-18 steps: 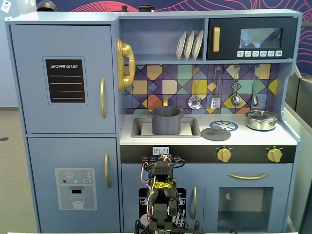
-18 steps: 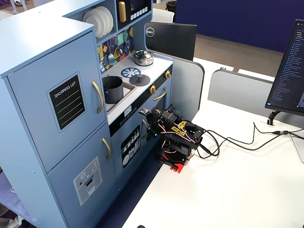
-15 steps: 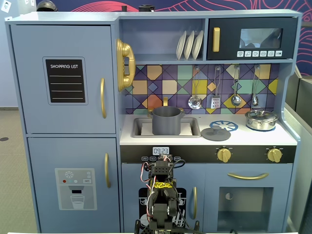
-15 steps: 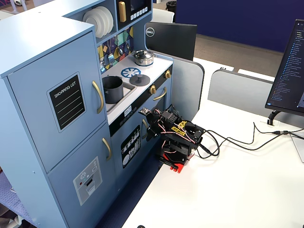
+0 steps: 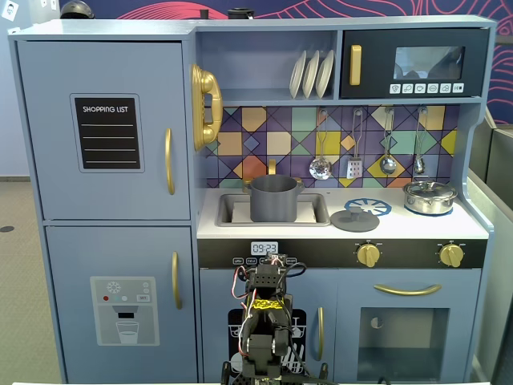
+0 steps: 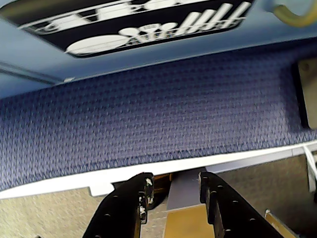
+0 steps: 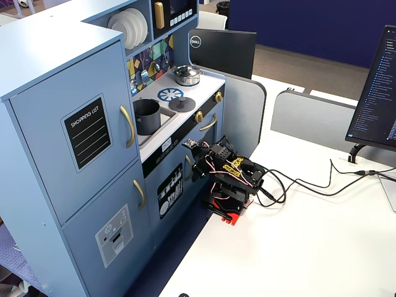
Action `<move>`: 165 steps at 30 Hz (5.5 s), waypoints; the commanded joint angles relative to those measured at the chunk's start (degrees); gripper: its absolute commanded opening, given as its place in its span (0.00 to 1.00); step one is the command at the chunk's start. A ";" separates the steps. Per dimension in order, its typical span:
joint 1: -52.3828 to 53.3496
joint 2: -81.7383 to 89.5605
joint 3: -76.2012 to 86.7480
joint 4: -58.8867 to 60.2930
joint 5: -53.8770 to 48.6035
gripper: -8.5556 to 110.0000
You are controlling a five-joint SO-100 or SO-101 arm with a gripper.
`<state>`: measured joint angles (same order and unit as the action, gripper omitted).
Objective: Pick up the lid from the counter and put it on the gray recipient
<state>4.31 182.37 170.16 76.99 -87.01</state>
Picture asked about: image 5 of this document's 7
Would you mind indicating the dark gray pot lid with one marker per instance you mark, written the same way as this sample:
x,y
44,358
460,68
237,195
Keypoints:
x,y
344,222

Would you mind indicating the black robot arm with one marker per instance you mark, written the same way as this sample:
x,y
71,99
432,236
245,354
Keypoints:
x,y
260,349

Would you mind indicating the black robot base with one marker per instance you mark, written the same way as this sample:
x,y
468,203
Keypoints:
x,y
240,377

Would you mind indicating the steel pot lid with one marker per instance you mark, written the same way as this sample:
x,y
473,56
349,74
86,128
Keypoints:
x,y
437,189

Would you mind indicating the digital clock display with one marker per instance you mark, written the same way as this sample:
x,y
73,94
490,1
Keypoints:
x,y
264,248

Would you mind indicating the black control panel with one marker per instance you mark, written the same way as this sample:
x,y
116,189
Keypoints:
x,y
320,252

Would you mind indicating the dark gray cooking pot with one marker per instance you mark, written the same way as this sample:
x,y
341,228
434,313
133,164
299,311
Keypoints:
x,y
272,200

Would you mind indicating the blue dishwasher door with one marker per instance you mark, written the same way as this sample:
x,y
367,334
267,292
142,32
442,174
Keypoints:
x,y
216,288

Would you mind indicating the black dishwasher sticker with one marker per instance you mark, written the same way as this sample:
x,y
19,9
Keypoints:
x,y
234,317

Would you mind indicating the gray sink basin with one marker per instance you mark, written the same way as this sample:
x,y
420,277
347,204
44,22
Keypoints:
x,y
224,208

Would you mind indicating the gold stove knob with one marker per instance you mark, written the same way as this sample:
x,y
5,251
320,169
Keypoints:
x,y
368,255
451,255

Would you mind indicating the gold faucet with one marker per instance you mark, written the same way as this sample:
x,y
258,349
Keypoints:
x,y
272,166

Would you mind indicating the metal skimmer spoon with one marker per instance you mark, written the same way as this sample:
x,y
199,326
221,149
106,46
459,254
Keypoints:
x,y
320,168

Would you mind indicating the metal slotted spatula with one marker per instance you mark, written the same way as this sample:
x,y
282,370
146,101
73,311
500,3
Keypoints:
x,y
354,168

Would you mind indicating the blue oven door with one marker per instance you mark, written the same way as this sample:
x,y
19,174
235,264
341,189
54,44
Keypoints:
x,y
348,361

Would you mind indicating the colourful tile backsplash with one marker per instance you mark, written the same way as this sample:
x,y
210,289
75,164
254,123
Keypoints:
x,y
280,120

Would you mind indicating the metal ladle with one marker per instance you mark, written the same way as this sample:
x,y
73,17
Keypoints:
x,y
388,164

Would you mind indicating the steel pot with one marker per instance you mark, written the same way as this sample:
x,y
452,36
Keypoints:
x,y
429,204

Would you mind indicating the metal whisk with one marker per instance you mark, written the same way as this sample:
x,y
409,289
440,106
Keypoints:
x,y
419,164

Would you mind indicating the gold toy telephone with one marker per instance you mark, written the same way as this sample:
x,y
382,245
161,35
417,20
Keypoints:
x,y
212,96

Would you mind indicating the white plate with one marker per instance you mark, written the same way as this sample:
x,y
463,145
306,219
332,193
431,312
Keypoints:
x,y
297,76
310,76
324,74

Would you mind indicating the gray ice dispenser sticker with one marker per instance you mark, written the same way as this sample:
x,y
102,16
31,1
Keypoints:
x,y
104,333

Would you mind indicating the blue freezer door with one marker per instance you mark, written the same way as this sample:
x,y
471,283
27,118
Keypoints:
x,y
72,260

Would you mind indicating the black shopping list board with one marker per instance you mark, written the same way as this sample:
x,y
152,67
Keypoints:
x,y
92,160

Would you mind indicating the black toy microwave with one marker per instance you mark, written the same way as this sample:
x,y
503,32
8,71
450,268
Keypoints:
x,y
376,60

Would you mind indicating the blue fridge door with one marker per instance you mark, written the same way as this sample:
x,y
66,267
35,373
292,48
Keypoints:
x,y
48,180

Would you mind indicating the black round container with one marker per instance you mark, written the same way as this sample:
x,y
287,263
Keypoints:
x,y
240,13

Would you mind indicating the small black object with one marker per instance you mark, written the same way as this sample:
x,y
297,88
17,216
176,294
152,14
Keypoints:
x,y
204,14

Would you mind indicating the round floor outlet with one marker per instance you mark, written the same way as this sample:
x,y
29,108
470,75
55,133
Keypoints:
x,y
6,229

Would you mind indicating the blue toy kitchen unit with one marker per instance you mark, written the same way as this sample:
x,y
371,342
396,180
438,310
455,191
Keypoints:
x,y
120,28

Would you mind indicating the black helmet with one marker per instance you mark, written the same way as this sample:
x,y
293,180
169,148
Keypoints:
x,y
76,10

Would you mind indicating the wall photo print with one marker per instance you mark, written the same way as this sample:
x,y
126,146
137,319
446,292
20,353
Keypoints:
x,y
10,10

